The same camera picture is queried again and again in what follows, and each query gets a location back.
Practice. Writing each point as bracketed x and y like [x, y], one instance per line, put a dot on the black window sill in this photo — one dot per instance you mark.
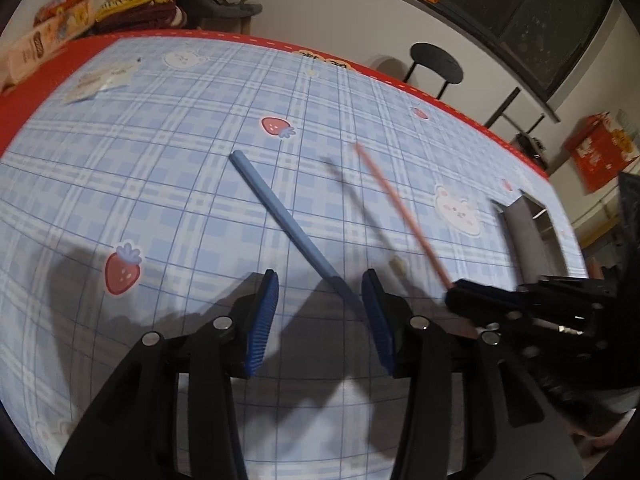
[450, 15]

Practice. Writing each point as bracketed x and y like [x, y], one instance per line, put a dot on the pink biscuit package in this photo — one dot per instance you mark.
[35, 50]

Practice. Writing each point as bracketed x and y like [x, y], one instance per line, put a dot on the blue chopstick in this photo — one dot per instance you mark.
[285, 220]

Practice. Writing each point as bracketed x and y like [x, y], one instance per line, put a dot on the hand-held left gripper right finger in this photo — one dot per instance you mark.
[377, 320]

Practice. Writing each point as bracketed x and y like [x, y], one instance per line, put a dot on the pink chopstick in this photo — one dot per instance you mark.
[400, 215]

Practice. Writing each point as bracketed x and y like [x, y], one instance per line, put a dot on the metal utensil tray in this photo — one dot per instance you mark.
[525, 245]

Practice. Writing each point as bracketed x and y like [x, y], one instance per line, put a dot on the black metal frame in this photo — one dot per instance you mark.
[505, 105]

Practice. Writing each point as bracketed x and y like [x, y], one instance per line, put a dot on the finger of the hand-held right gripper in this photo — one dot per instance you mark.
[475, 317]
[490, 295]

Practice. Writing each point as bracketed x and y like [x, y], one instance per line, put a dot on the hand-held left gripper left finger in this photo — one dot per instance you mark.
[262, 320]

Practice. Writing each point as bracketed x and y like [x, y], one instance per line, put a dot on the rice cooker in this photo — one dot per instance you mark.
[532, 150]

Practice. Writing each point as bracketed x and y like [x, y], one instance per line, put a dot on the orange cardboard box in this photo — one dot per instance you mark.
[600, 155]

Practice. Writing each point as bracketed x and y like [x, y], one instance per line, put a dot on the red tablecloth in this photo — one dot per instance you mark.
[45, 87]

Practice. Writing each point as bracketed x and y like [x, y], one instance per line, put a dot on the black round stool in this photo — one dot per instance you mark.
[435, 62]

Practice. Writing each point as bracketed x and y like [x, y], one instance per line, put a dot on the dark window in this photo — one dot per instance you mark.
[525, 20]

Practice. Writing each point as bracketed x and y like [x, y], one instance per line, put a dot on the blue plaid table mat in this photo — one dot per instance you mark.
[150, 185]

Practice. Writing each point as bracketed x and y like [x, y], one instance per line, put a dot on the grey chair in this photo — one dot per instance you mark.
[220, 10]

